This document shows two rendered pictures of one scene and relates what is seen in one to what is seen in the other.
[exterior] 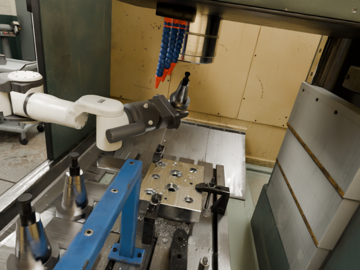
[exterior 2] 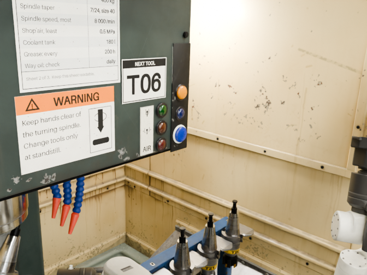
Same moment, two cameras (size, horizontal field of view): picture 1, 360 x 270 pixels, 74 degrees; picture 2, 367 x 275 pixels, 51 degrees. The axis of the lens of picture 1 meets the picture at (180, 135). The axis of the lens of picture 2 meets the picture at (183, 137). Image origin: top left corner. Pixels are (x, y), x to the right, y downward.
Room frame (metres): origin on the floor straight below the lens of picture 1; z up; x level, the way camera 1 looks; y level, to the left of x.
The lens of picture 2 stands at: (1.00, 0.68, 1.81)
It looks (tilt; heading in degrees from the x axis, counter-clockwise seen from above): 16 degrees down; 218
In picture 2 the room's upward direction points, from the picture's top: 2 degrees clockwise
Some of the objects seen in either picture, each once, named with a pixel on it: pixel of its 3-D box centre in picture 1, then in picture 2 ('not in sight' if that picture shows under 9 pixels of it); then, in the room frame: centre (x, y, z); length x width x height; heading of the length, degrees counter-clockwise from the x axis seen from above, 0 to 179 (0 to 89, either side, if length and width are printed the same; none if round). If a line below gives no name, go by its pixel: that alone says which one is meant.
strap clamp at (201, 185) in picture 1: (211, 194); not in sight; (0.75, -0.15, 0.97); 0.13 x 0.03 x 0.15; 86
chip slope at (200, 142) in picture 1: (180, 156); not in sight; (1.39, -0.03, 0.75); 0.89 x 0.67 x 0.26; 86
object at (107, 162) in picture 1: (111, 163); not in sight; (0.49, 0.16, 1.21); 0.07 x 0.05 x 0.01; 86
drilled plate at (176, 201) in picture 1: (173, 185); not in sight; (0.78, -0.01, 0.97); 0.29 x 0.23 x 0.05; 176
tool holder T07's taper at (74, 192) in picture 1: (74, 188); (182, 252); (0.33, 0.17, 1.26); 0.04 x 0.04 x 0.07
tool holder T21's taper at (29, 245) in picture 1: (31, 238); (209, 236); (0.22, 0.17, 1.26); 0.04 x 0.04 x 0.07
